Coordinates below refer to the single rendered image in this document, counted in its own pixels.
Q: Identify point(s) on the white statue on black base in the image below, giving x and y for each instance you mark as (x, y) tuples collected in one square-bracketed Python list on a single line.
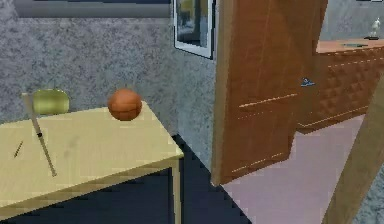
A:
[(374, 29)]

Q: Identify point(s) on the grey window frame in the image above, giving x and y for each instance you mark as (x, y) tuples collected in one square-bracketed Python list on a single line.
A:
[(91, 8)]

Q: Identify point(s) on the beige baseball bat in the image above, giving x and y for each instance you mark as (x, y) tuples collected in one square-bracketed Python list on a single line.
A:
[(40, 135)]

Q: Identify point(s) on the brown wooden room door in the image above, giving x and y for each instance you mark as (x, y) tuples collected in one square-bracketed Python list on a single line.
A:
[(260, 90)]

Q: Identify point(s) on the white framed wall picture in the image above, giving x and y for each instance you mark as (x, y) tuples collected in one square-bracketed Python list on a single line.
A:
[(193, 25)]

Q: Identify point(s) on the orange basketball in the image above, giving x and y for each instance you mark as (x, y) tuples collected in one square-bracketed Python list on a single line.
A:
[(125, 104)]

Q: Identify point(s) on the pale yellow wooden table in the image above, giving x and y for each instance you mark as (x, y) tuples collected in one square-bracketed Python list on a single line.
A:
[(100, 146)]

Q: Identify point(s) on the green apple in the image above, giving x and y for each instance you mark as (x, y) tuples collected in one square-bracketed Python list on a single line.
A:
[(50, 101)]

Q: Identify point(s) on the brown pencil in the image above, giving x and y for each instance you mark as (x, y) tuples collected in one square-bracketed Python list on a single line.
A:
[(18, 149)]

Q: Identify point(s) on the dark flat object on dresser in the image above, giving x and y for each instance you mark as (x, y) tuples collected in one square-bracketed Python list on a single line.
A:
[(354, 45)]

